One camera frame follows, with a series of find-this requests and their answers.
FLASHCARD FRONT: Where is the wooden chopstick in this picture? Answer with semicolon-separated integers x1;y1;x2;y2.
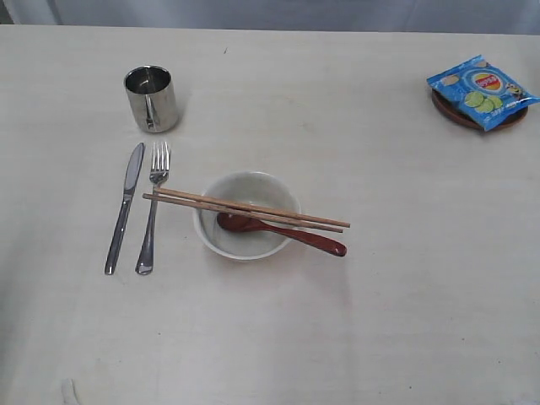
143;193;343;233
154;187;350;228

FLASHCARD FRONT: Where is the pale green ceramic bowl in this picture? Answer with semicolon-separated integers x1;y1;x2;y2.
193;171;301;261

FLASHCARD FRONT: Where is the dark red wooden spoon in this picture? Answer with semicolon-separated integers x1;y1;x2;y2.
217;213;348;257

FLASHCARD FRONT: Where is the silver metal knife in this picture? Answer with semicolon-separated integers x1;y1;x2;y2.
104;143;145;275

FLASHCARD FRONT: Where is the silver metal fork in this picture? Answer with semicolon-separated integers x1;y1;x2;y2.
135;141;170;276

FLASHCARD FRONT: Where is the stainless steel cup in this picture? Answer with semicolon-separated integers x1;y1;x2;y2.
124;65;180;133

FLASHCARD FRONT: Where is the brown round wooden plate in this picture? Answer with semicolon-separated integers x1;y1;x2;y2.
431;89;528;132

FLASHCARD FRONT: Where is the blue chips bag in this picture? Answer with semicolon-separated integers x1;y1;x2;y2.
427;55;539;132

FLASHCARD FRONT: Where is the white curtain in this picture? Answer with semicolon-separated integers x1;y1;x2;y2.
1;0;539;35

